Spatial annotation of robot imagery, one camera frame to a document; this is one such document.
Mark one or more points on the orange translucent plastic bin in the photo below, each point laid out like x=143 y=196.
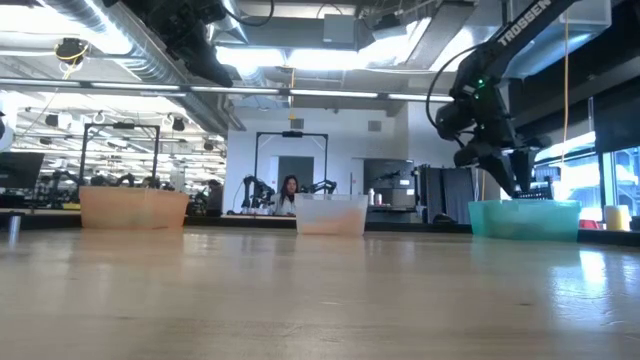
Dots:
x=132 y=207

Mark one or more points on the person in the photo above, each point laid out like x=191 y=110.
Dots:
x=287 y=202

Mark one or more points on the yellow cylinder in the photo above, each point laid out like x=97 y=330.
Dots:
x=617 y=218

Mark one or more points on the dark grey partition panel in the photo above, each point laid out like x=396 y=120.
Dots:
x=452 y=192

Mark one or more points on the dark shelf unit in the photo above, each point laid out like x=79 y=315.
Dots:
x=395 y=175

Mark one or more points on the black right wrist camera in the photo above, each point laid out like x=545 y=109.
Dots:
x=450 y=122

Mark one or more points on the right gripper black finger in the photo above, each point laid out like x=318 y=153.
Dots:
x=502 y=172
x=526 y=167

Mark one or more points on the black monitor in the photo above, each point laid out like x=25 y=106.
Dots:
x=20 y=170

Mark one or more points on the grey ceiling box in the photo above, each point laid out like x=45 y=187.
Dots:
x=340 y=30

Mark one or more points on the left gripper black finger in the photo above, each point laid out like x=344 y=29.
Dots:
x=207 y=67
x=215 y=62

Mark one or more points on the black window rack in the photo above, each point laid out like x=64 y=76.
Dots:
x=544 y=192

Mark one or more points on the clear plastic bin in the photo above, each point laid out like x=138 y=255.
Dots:
x=330 y=205

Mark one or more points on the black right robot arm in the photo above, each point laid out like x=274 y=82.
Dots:
x=525 y=22

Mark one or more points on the black background robot arm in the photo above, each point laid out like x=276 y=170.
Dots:
x=257 y=192
x=320 y=186
x=95 y=179

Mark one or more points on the long ceiling light strip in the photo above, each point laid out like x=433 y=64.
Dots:
x=330 y=93

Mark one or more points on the teal translucent plastic bin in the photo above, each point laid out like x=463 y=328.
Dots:
x=540 y=220

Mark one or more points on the silver spiral ventilation duct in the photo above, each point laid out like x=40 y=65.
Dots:
x=200 y=107

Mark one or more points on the silver ventilation duct box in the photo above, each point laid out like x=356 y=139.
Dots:
x=595 y=12

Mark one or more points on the grey door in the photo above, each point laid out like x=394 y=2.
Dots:
x=295 y=167

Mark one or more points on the metal cylinder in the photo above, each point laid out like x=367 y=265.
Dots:
x=14 y=226

